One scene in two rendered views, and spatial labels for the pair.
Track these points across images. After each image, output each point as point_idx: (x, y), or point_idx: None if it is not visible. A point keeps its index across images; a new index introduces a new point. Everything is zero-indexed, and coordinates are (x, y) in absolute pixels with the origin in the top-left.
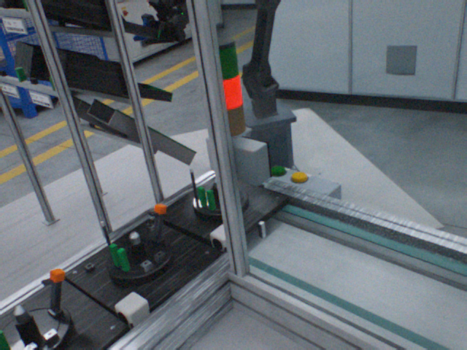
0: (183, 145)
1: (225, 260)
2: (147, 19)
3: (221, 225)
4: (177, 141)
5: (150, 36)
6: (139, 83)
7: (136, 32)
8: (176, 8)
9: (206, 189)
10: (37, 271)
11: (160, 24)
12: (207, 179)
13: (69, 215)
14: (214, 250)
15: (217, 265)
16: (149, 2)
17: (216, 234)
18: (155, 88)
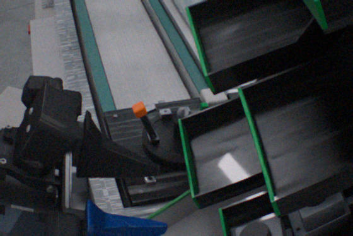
0: (171, 201)
1: (227, 90)
2: (87, 199)
3: (210, 100)
4: (183, 193)
5: (211, 14)
6: (219, 187)
7: (241, 2)
8: (9, 125)
9: (184, 161)
10: None
11: (92, 132)
12: (151, 213)
13: None
14: (231, 96)
15: (237, 89)
16: (77, 124)
17: (223, 94)
18: (191, 170)
